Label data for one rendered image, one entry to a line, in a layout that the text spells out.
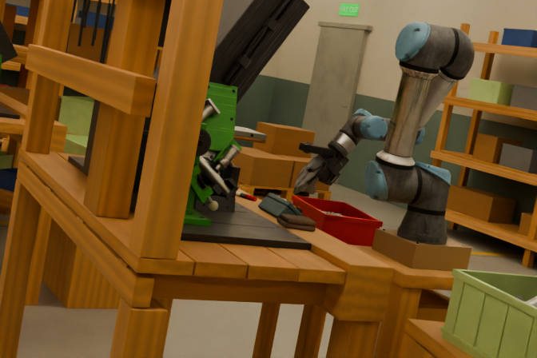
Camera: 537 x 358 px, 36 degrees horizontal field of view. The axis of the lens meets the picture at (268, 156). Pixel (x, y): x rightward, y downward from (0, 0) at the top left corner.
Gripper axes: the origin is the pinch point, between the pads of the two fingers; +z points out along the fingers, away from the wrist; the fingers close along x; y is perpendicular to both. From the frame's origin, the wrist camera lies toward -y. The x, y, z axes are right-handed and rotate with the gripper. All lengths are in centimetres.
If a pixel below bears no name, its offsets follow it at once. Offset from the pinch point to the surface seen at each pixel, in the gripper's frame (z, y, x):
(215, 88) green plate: -4.5, -42.2, 4.7
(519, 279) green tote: -8, 17, -84
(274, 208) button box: 10.5, -5.5, -7.7
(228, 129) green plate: 2.2, -31.0, 1.5
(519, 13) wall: -404, 323, 461
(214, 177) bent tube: 16.8, -26.9, -5.8
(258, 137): -5.7, -15.9, 13.5
